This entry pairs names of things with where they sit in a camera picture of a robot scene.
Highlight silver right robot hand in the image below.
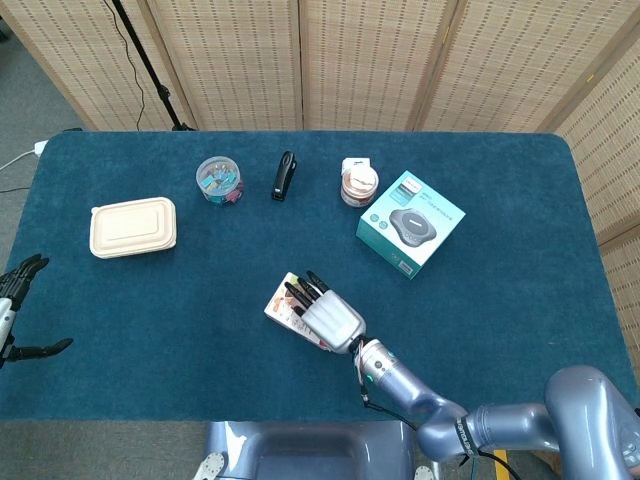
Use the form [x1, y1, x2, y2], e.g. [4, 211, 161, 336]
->
[283, 269, 368, 356]

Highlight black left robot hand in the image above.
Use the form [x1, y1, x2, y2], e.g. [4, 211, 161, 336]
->
[0, 253, 75, 370]

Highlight white red cookie box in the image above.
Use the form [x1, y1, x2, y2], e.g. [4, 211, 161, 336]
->
[263, 271, 334, 353]

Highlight beige lidded lunch container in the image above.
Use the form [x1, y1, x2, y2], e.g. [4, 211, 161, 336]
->
[88, 195, 178, 260]

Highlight teal speakerphone box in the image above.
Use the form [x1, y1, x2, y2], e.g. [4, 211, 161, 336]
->
[355, 170, 468, 281]

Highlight white power strip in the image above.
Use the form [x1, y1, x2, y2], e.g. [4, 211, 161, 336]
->
[0, 139, 50, 174]

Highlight blue-grey robot torso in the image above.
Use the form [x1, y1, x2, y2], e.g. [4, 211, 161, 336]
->
[191, 419, 442, 480]

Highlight clear jar with orange contents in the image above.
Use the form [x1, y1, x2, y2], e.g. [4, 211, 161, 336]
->
[339, 156, 380, 208]

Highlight black stapler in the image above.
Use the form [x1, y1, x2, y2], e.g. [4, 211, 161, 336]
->
[270, 150, 298, 203]

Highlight blue tablecloth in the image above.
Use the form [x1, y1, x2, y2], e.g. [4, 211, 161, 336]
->
[0, 130, 640, 423]

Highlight clear jar of binder clips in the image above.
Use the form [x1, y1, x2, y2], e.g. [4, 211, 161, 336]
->
[194, 155, 246, 206]

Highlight black tripod stand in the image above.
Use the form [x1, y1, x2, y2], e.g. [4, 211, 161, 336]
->
[111, 0, 197, 133]

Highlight coloured right wrist wires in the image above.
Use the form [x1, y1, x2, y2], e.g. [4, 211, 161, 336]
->
[353, 348, 372, 402]

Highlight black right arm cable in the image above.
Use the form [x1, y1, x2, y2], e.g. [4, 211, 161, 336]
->
[360, 392, 522, 480]

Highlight thin black hanging cable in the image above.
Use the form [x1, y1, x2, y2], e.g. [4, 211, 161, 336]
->
[101, 0, 147, 133]

